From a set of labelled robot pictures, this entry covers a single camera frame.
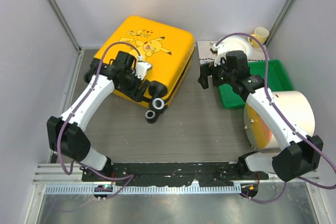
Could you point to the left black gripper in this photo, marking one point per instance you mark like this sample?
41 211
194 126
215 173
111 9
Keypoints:
137 93

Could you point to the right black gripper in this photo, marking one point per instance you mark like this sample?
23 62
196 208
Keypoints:
209 69

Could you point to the yellow Pikachu suitcase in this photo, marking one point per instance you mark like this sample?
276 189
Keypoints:
168 49

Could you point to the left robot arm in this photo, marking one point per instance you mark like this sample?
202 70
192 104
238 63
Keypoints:
66 133

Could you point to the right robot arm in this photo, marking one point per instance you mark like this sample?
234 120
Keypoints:
300 153

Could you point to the patterned white cloth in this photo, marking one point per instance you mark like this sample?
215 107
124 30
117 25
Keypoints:
205 55

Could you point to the white plate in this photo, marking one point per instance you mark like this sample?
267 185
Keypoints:
235 42

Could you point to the yellow mug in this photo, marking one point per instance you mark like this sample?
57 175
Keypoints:
261 34

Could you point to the green plastic tray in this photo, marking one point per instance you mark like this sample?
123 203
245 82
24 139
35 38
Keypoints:
278 80

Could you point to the white cylindrical bin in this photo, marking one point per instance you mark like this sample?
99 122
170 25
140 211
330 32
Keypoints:
293 104

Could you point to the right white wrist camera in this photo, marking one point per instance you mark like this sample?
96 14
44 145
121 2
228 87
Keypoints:
219 53

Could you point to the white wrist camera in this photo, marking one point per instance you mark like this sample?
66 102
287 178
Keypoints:
219 53
141 69

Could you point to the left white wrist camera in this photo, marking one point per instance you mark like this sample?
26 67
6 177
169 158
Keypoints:
141 69

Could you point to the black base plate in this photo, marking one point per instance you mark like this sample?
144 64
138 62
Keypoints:
208 174

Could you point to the aluminium frame rail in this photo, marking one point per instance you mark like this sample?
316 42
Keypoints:
83 181

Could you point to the right aluminium corner post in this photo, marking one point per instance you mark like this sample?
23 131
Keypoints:
279 20

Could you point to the aluminium corner post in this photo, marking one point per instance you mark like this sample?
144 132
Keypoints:
64 24
279 20

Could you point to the left aluminium corner post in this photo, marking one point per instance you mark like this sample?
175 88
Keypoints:
64 24

